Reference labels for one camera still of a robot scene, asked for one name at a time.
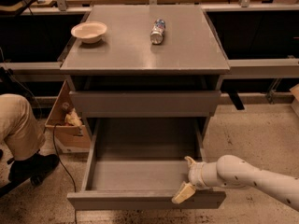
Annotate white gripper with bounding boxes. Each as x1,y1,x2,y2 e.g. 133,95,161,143
172,156,204,204

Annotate grey drawer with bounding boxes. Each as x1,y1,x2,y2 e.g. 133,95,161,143
69,91,221,118
67,118,226,210

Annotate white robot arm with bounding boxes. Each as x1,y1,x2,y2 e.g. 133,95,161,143
172,155,299,211

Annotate grey top drawer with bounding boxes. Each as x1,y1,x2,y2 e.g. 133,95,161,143
69,91,221,118

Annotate grey drawer cabinet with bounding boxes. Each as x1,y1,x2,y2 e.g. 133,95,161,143
61,5,230,133

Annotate wooden box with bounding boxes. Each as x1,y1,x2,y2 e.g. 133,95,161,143
45,81,91,153

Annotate yellow toy in box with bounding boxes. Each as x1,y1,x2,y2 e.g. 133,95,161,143
64,108,82,127

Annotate silver soda can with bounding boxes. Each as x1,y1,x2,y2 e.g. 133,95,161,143
150,19,165,45

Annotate black shoe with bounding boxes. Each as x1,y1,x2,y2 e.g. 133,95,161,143
8,153,59,182

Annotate person leg beige trousers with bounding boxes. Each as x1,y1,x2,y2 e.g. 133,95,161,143
0,94,45,161

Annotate white bowl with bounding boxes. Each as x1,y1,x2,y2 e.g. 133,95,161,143
71,21,107,44

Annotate black floor cable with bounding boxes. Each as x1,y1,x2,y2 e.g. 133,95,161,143
51,122,78,224

